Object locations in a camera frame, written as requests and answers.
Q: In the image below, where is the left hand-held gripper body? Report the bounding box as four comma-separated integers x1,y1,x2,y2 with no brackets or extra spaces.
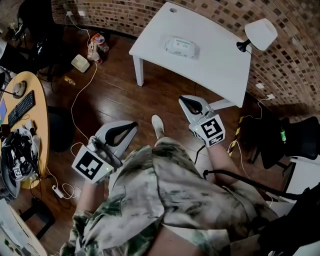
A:
71,136,123,185

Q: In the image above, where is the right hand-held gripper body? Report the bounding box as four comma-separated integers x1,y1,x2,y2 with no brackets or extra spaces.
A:
189,110,226,148

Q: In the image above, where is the white wet wipe pack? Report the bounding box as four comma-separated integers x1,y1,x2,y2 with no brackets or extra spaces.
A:
163,35,201,60

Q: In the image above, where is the person's left forearm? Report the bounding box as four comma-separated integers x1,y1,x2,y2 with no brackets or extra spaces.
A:
76,178,111,213

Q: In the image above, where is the person's right forearm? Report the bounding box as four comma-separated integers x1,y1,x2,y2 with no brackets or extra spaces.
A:
206,142,245,187

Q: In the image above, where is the yellow black striped floor strip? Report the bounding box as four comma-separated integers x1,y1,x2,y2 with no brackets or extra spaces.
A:
227,116,245,157

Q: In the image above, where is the white shoe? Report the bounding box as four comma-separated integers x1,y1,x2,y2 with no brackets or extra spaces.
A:
151,114,165,140

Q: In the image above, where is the white rectangular table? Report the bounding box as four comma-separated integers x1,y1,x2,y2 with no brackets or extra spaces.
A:
128,1,252,109

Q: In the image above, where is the small white floor power strip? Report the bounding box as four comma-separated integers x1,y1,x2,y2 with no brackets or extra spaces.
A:
51,184,64,198

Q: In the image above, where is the camouflage patterned clothing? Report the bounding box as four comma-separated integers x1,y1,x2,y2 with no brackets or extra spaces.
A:
59,136,280,256

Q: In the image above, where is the round yellow table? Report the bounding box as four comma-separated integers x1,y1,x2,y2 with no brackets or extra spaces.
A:
0,71,50,190

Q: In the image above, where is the cream plastic box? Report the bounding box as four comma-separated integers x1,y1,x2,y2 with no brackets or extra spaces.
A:
71,54,91,73

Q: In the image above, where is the black stand foot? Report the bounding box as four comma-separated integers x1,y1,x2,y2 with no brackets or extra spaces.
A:
18,197,56,241

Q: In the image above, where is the grey oval shell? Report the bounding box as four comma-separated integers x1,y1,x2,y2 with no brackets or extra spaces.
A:
0,159,22,198

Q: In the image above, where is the black keyboard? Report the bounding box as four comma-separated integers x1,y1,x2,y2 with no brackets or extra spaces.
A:
7,89,36,129

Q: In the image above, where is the plastic bag of snacks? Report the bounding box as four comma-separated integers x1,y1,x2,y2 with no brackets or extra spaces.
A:
86,32,110,65

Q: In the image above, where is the black office chair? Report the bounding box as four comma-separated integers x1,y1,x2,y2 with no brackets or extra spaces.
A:
246,116,320,171

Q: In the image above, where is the white shade table lamp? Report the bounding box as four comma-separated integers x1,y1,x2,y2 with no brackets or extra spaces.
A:
236,18,279,54

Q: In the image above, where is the grey round base stand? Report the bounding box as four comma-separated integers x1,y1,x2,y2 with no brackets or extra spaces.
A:
0,80,28,100

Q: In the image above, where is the white desk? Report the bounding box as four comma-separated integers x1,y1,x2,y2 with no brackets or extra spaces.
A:
0,198,48,256

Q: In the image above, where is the blue notebook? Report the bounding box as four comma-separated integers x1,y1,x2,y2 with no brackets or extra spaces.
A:
0,98,8,123

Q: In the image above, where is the person's bare leg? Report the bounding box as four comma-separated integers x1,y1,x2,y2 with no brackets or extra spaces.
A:
149,223,218,256

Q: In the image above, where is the black swivel chair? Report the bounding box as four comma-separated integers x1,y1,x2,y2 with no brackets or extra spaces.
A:
17,0,67,76

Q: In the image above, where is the long white floor cable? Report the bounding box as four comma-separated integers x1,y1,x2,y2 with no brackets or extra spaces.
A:
46,13,98,200

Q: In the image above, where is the black round pedestal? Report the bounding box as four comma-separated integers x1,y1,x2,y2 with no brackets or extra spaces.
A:
47,106,76,154

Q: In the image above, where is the white power strip cable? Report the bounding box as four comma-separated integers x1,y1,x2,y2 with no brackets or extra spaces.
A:
227,97,273,181

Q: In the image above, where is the thick black cable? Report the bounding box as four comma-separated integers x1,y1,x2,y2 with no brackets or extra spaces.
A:
202,169,308,201

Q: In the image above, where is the tangle of black cables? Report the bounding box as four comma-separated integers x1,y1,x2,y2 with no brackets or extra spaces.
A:
0,122,42,181

